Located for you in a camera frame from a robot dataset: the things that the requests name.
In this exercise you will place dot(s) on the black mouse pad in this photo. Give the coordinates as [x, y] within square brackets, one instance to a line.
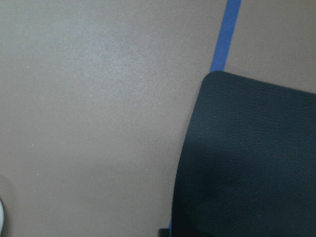
[248, 163]

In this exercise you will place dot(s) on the white computer mouse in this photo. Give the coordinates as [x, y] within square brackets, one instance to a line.
[1, 216]

